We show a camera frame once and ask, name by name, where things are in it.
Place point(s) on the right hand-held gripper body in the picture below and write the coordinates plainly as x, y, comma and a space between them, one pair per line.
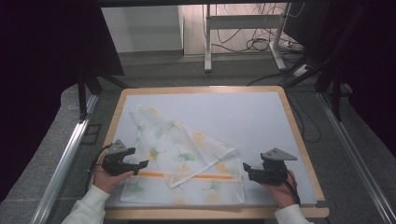
274, 171

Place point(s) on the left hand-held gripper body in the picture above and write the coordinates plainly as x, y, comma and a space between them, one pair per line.
115, 161

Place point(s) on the white leaf-print pillowcase with orange zipper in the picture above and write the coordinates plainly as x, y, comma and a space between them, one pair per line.
174, 146

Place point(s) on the person's left hand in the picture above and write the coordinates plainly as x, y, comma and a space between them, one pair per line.
106, 182

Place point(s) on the person's right hand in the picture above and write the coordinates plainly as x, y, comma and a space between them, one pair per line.
285, 194

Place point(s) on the black tape patch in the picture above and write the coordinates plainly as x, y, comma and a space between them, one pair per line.
321, 204

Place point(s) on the black metal stand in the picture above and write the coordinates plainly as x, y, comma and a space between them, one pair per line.
83, 99
335, 93

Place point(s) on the white power adapter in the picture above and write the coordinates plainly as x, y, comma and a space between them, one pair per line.
301, 70

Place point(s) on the dark curtain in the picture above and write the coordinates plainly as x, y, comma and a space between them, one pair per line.
373, 77
40, 77

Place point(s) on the white power strip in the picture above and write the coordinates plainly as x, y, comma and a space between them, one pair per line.
292, 46

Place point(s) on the white cabinet panel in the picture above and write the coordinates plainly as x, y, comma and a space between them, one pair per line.
143, 28

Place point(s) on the black square floor frame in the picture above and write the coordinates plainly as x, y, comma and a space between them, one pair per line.
91, 134

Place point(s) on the aluminium floor rail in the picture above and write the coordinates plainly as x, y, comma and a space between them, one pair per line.
355, 155
63, 161

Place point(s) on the white metal desk frame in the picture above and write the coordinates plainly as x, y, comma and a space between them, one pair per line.
246, 21

